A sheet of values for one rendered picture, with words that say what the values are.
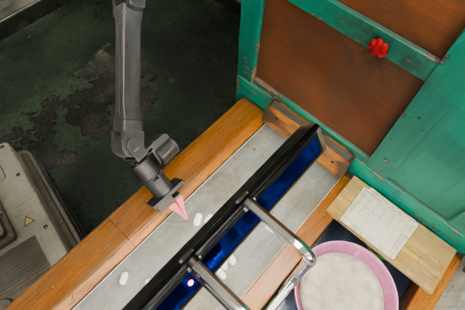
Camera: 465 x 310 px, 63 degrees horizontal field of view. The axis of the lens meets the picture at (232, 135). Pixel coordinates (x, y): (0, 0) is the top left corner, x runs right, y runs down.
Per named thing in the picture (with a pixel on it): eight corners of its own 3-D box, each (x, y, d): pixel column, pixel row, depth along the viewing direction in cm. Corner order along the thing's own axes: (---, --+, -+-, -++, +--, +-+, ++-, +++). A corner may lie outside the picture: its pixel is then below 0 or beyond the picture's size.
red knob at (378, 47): (364, 52, 79) (371, 37, 75) (369, 46, 80) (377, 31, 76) (382, 62, 78) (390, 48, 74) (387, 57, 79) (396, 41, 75)
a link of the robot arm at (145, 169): (124, 166, 96) (133, 165, 92) (144, 149, 100) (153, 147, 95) (141, 186, 98) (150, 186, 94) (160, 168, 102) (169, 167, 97)
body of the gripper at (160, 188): (187, 185, 98) (170, 162, 96) (158, 212, 94) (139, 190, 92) (178, 182, 104) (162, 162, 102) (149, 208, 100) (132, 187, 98)
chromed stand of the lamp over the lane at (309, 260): (190, 299, 104) (173, 262, 66) (239, 245, 112) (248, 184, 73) (242, 353, 98) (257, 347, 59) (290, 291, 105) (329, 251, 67)
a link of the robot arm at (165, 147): (111, 144, 96) (124, 144, 89) (143, 117, 102) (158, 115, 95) (138, 180, 100) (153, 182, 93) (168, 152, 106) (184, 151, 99)
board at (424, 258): (324, 211, 108) (325, 210, 107) (353, 176, 114) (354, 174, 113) (430, 295, 98) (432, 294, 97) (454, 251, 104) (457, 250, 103)
